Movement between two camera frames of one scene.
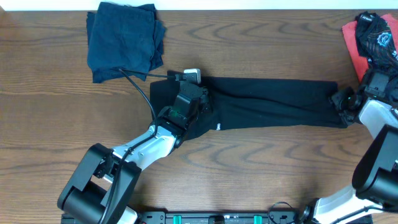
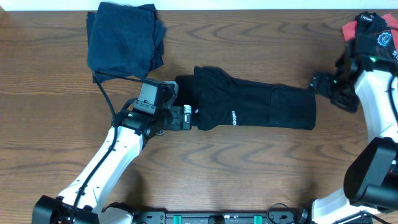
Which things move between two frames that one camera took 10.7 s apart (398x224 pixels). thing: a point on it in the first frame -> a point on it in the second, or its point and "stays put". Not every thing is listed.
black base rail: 221,217 stays put
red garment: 360,63 stays put
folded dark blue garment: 124,36 stays put
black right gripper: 339,100 -> 315,84
